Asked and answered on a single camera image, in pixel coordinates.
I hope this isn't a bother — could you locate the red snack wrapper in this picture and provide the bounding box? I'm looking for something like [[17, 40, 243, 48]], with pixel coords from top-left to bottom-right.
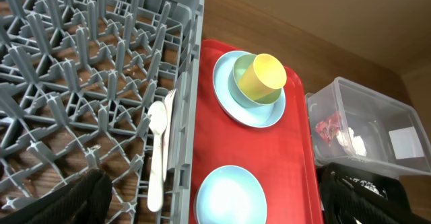
[[314, 112, 341, 146]]

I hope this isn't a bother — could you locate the white plastic fork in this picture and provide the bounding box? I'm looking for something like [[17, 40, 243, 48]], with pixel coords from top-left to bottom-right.
[[162, 89, 176, 182]]

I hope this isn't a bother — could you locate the black waste tray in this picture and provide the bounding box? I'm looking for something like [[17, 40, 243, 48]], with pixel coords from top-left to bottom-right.
[[316, 163, 410, 209]]

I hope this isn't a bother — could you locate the clear plastic bin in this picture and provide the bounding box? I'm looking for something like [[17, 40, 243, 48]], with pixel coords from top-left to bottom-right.
[[305, 77, 430, 178]]

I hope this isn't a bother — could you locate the light blue plate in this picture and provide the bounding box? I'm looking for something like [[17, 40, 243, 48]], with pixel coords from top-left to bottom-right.
[[213, 50, 286, 128]]

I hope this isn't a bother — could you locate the white label on bin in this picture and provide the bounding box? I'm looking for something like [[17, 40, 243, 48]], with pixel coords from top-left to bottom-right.
[[389, 126, 424, 159]]

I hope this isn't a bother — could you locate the white napkin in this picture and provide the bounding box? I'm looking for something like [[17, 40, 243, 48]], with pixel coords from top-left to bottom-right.
[[336, 127, 367, 157]]

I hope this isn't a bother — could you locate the red serving tray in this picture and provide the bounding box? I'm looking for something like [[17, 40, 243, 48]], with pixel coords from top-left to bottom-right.
[[190, 40, 324, 224]]

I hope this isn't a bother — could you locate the white plastic spoon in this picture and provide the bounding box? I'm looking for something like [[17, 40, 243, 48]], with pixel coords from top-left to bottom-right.
[[147, 101, 168, 212]]

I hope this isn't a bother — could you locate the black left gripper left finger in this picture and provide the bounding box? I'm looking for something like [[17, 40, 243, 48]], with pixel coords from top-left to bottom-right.
[[1, 169, 112, 224]]

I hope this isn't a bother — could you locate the grey dishwasher rack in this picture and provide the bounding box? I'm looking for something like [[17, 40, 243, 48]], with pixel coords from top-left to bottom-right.
[[1, 0, 204, 223]]

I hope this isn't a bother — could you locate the small light blue bowl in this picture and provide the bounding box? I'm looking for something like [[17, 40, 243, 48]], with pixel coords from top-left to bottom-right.
[[194, 165, 267, 224]]

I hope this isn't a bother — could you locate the yellow cup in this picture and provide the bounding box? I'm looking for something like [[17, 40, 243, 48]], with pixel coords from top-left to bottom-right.
[[234, 53, 287, 101]]

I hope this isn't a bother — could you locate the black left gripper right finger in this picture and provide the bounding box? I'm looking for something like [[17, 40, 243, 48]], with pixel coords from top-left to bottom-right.
[[318, 167, 430, 224]]

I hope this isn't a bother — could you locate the green bowl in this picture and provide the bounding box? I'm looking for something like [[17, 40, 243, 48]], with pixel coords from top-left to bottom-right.
[[228, 53, 283, 108]]

